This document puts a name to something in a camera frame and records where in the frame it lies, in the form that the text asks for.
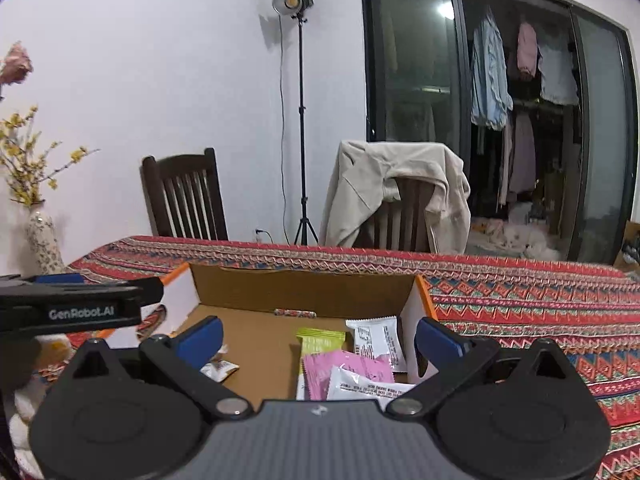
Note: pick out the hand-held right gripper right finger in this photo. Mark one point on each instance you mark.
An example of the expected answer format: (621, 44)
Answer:
(435, 342)

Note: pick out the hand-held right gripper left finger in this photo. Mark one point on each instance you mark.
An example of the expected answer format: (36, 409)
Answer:
(200, 340)

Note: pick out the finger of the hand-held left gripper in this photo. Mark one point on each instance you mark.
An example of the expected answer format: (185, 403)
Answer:
(60, 278)
(147, 291)

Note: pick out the orange cardboard box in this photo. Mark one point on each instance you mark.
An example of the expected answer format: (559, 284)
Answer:
(250, 340)

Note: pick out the white printed snack wrapper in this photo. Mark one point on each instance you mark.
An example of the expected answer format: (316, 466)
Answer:
(365, 387)

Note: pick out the pink snack packet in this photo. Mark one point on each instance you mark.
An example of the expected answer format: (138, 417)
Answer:
(330, 370)

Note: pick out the green snack packet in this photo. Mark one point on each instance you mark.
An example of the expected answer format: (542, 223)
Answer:
(322, 342)

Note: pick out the small white brown snack packet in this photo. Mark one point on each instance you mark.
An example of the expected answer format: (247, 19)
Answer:
(220, 370)

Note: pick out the small patterned vase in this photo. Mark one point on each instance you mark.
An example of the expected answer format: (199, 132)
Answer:
(45, 242)

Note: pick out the dark wooden chair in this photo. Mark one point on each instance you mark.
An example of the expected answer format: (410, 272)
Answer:
(185, 200)
(405, 220)

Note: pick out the pink striped snack bar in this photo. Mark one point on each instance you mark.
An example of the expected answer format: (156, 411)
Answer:
(295, 313)

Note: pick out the yellow flower branches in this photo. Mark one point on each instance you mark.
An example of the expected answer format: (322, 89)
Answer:
(25, 170)

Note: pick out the white dog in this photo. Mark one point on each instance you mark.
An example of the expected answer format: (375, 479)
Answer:
(530, 242)

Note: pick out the beige jacket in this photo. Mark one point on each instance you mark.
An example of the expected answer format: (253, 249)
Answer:
(360, 185)

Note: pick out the pale pink hanging clothes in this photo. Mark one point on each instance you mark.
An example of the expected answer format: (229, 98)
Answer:
(522, 155)

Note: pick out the brown cardboard carton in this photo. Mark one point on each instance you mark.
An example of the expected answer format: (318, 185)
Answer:
(629, 247)

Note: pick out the pink flowers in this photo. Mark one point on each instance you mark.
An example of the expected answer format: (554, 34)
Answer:
(15, 65)

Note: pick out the light blue hanging shirt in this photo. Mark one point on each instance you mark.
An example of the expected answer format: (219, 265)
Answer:
(490, 75)

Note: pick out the dark framed glass sliding door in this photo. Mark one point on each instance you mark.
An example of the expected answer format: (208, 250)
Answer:
(410, 60)

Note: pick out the white hanging garment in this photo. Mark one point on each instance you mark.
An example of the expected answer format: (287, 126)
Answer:
(557, 75)

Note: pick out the pink hanging garment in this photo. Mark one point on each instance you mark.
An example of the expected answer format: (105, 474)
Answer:
(527, 52)

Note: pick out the studio light on stand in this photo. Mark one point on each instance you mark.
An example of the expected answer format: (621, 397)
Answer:
(292, 2)

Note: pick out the white wall socket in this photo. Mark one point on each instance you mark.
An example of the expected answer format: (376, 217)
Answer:
(259, 234)

